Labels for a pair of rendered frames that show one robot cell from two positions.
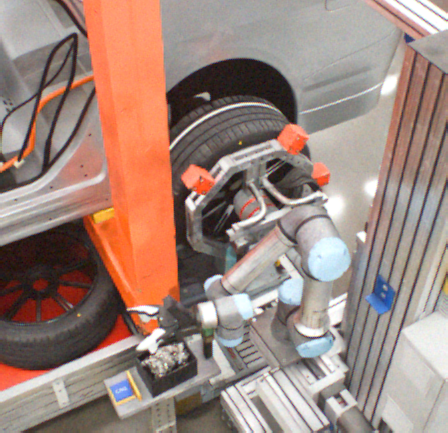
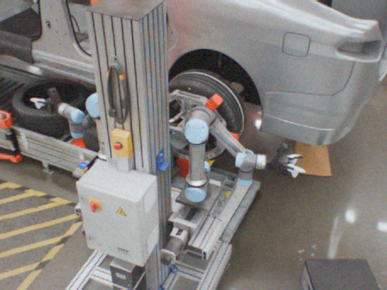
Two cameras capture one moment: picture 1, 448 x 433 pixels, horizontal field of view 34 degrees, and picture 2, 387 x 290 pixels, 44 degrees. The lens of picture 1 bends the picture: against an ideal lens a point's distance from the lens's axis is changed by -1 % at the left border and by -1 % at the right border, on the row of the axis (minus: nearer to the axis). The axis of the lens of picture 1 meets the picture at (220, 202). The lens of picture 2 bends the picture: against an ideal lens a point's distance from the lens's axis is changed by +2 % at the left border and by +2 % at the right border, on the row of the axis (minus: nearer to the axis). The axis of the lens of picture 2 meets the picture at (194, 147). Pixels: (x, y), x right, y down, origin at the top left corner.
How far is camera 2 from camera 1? 2.38 m
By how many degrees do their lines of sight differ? 40
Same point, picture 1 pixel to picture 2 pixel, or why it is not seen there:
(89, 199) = not seen: hidden behind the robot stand
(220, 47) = (215, 41)
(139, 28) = not seen: outside the picture
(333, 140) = (351, 186)
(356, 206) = (313, 219)
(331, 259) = (91, 103)
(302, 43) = (266, 66)
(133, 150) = not seen: hidden behind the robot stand
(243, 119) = (200, 80)
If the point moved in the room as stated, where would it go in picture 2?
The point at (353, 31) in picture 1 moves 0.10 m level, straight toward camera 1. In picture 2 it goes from (302, 77) to (289, 80)
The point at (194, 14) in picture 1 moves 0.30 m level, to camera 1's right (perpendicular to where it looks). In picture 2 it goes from (202, 13) to (231, 29)
